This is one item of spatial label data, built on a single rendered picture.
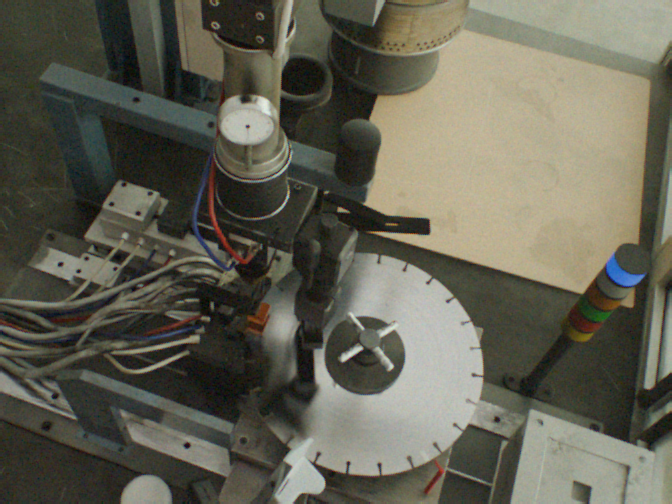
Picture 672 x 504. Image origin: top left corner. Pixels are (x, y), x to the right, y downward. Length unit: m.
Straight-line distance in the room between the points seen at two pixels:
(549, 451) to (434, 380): 0.19
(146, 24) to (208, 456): 0.74
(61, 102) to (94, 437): 0.51
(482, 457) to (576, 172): 0.63
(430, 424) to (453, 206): 0.55
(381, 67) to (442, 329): 0.64
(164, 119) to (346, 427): 0.51
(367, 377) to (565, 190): 0.69
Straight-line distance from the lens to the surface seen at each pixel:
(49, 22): 1.78
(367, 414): 1.02
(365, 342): 1.00
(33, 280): 1.37
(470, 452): 1.24
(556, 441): 1.13
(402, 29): 1.43
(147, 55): 1.48
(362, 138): 1.03
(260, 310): 1.04
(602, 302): 1.02
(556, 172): 1.57
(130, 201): 1.25
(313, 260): 0.74
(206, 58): 0.75
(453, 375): 1.06
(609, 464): 1.15
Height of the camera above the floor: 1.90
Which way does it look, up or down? 58 degrees down
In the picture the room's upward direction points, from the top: 10 degrees clockwise
